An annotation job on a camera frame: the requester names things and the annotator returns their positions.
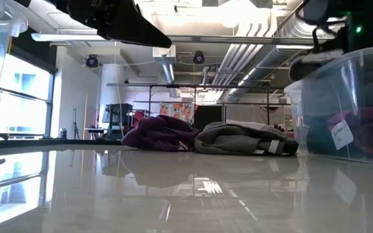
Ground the silver ventilation duct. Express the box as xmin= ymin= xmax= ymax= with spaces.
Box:
xmin=212 ymin=16 xmax=317 ymax=104
xmin=152 ymin=45 xmax=183 ymax=98

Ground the large window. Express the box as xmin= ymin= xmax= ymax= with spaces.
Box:
xmin=0 ymin=48 xmax=58 ymax=139

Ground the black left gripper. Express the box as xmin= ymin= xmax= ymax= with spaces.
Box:
xmin=52 ymin=0 xmax=173 ymax=49

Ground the dark teal microfiber towel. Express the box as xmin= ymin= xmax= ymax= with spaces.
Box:
xmin=306 ymin=111 xmax=339 ymax=153

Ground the purple microfiber towel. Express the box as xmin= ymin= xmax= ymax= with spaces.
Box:
xmin=120 ymin=115 xmax=200 ymax=153

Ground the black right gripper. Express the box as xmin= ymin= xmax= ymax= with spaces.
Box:
xmin=288 ymin=30 xmax=351 ymax=82

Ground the dark grey microfiber towel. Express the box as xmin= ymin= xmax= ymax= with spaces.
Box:
xmin=257 ymin=131 xmax=300 ymax=156

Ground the black metal table frame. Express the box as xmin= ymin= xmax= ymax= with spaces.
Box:
xmin=0 ymin=122 xmax=126 ymax=150

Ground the fluorescent ceiling light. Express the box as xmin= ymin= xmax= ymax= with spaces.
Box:
xmin=30 ymin=28 xmax=106 ymax=42

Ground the white hanging sheet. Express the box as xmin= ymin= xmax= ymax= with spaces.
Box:
xmin=225 ymin=105 xmax=286 ymax=126

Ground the black panel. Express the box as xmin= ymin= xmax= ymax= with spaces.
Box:
xmin=194 ymin=105 xmax=223 ymax=130

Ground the orange floral printed cloth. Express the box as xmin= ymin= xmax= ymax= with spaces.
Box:
xmin=159 ymin=102 xmax=196 ymax=124

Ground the black ceiling spotlight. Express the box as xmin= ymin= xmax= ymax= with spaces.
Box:
xmin=85 ymin=54 xmax=100 ymax=69
xmin=192 ymin=50 xmax=206 ymax=65

